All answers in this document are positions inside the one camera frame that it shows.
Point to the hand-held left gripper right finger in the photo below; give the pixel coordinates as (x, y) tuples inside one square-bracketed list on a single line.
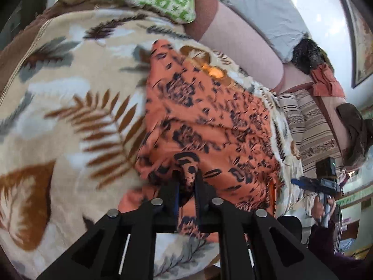
[(198, 201)]

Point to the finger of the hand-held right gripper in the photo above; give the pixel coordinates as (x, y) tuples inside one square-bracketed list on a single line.
[(304, 183)]

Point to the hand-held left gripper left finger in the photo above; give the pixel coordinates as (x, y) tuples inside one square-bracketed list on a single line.
[(174, 207)]

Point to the orange floral print garment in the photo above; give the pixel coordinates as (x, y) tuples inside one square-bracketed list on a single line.
[(204, 116)]

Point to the person's right forearm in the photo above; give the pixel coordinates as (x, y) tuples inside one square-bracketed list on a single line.
[(329, 253)]

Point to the person's right hand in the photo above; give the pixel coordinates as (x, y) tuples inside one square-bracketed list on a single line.
[(316, 208)]

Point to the brown cloth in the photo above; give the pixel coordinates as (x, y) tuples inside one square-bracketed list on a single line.
[(354, 131)]

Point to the salmon crumpled cloth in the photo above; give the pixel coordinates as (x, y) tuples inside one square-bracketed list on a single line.
[(326, 81)]

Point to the dark furry cloth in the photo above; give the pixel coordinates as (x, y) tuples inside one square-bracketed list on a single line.
[(306, 55)]

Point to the beige leaf print blanket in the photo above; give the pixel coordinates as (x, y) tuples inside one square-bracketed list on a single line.
[(58, 122)]

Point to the pink quilted bolster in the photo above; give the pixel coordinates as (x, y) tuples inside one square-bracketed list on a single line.
[(233, 46)]

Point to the grey pillow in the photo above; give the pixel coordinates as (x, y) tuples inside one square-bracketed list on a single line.
[(268, 11)]

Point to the framed wall picture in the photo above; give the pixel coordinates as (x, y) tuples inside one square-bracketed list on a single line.
[(362, 49)]

